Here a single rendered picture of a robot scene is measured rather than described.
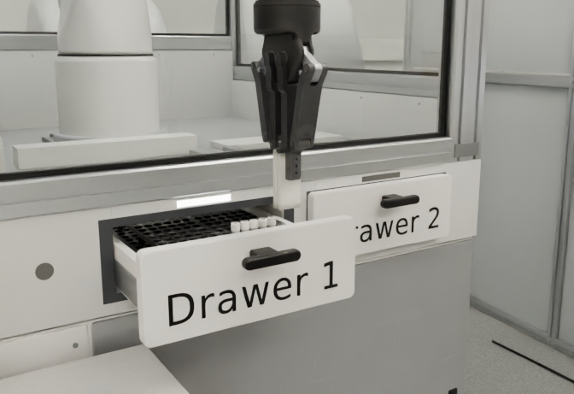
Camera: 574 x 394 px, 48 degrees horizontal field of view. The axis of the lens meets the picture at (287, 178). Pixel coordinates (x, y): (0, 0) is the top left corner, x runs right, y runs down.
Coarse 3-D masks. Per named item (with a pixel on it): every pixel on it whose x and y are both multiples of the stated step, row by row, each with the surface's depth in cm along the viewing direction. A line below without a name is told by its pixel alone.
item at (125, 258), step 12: (264, 216) 98; (276, 216) 96; (120, 252) 81; (132, 252) 79; (120, 264) 81; (132, 264) 77; (120, 276) 81; (132, 276) 77; (120, 288) 82; (132, 288) 77; (132, 300) 78
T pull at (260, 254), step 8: (264, 248) 76; (256, 256) 72; (264, 256) 72; (272, 256) 73; (280, 256) 73; (288, 256) 74; (296, 256) 75; (248, 264) 71; (256, 264) 72; (264, 264) 72; (272, 264) 73
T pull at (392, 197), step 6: (384, 198) 102; (390, 198) 100; (396, 198) 100; (402, 198) 101; (408, 198) 101; (414, 198) 102; (384, 204) 99; (390, 204) 99; (396, 204) 100; (402, 204) 101; (408, 204) 101
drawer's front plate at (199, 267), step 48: (192, 240) 73; (240, 240) 74; (288, 240) 78; (336, 240) 82; (144, 288) 69; (192, 288) 72; (240, 288) 76; (336, 288) 83; (144, 336) 70; (192, 336) 73
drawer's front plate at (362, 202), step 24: (312, 192) 97; (336, 192) 98; (360, 192) 100; (384, 192) 103; (408, 192) 106; (432, 192) 109; (312, 216) 97; (360, 216) 101; (384, 216) 104; (408, 216) 107; (432, 216) 110; (384, 240) 105; (408, 240) 108
